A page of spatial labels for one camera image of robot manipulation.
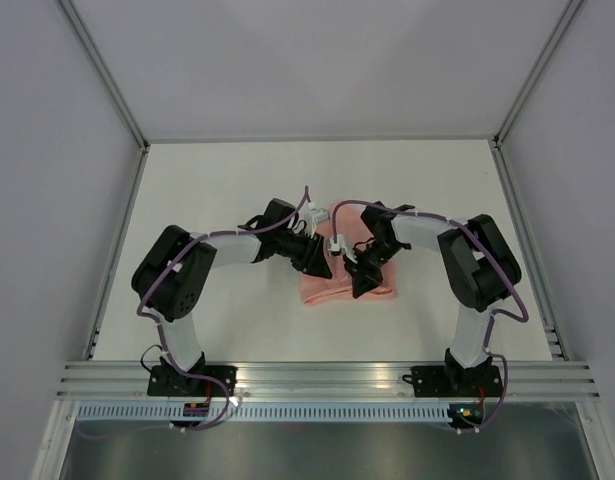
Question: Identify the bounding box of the pink cloth napkin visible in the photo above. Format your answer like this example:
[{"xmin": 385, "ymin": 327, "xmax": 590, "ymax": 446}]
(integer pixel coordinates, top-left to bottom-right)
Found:
[{"xmin": 299, "ymin": 205, "xmax": 397, "ymax": 305}]

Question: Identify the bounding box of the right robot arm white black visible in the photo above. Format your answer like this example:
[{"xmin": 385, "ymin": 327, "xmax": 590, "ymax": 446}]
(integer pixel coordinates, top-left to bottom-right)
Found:
[{"xmin": 342, "ymin": 201, "xmax": 528, "ymax": 395}]

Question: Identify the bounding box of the aluminium frame post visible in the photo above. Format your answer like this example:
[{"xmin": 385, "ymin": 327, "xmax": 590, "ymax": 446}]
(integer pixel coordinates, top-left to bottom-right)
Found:
[
  {"xmin": 56, "ymin": 0, "xmax": 149, "ymax": 151},
  {"xmin": 492, "ymin": 0, "xmax": 587, "ymax": 149}
]

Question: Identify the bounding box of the aluminium mounting rail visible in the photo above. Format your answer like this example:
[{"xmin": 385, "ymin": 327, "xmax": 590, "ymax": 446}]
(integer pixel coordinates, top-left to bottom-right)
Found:
[{"xmin": 56, "ymin": 361, "xmax": 600, "ymax": 403}]

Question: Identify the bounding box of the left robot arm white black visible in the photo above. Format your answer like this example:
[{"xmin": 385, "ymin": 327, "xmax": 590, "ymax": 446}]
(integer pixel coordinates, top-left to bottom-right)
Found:
[{"xmin": 131, "ymin": 196, "xmax": 333, "ymax": 396}]

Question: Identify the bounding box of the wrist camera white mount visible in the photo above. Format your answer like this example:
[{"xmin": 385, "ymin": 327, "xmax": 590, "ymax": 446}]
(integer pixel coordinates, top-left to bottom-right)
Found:
[
  {"xmin": 326, "ymin": 233, "xmax": 353, "ymax": 257},
  {"xmin": 302, "ymin": 201, "xmax": 330, "ymax": 237}
]

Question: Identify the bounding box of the right aluminium frame post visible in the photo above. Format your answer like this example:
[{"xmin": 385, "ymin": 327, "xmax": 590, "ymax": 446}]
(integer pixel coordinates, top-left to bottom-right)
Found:
[{"xmin": 492, "ymin": 0, "xmax": 587, "ymax": 149}]

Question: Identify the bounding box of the purple cable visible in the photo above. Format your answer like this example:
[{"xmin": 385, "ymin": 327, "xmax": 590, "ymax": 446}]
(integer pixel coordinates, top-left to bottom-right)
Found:
[
  {"xmin": 330, "ymin": 198, "xmax": 529, "ymax": 436},
  {"xmin": 76, "ymin": 185, "xmax": 311, "ymax": 441}
]

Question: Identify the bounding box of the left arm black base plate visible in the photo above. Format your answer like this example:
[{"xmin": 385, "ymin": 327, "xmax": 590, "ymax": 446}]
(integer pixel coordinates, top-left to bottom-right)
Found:
[{"xmin": 147, "ymin": 363, "xmax": 237, "ymax": 398}]

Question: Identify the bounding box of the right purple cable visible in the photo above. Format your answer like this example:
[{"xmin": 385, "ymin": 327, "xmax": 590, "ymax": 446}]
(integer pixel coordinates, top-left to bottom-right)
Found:
[{"xmin": 330, "ymin": 198, "xmax": 529, "ymax": 436}]

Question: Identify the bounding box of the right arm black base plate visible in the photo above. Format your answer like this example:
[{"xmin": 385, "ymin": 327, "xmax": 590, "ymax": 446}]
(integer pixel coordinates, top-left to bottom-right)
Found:
[{"xmin": 401, "ymin": 364, "xmax": 503, "ymax": 398}]

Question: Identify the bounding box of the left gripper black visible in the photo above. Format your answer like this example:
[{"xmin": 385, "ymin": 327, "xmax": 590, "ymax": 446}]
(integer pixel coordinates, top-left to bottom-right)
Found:
[{"xmin": 276, "ymin": 229, "xmax": 332, "ymax": 281}]

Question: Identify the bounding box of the left aluminium frame post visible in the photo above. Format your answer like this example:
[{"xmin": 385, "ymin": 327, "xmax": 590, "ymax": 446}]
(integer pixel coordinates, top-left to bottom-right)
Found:
[{"xmin": 56, "ymin": 0, "xmax": 149, "ymax": 151}]

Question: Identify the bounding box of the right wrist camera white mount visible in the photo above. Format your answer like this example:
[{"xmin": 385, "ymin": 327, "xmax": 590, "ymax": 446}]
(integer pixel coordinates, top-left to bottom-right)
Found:
[{"xmin": 326, "ymin": 233, "xmax": 353, "ymax": 257}]

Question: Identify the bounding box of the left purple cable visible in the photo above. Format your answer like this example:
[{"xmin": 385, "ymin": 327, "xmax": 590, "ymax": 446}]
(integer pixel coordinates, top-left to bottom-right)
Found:
[{"xmin": 76, "ymin": 185, "xmax": 311, "ymax": 441}]

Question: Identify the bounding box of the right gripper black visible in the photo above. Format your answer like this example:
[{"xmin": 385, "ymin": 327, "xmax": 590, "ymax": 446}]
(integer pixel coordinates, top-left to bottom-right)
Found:
[{"xmin": 343, "ymin": 240, "xmax": 405, "ymax": 299}]

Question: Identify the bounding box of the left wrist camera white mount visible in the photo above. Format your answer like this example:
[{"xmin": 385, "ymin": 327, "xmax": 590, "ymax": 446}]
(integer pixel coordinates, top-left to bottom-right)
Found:
[{"xmin": 302, "ymin": 201, "xmax": 330, "ymax": 237}]

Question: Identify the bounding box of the white slotted cable duct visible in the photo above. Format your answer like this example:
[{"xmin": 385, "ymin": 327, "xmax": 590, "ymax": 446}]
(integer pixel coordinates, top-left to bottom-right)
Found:
[{"xmin": 76, "ymin": 401, "xmax": 450, "ymax": 423}]

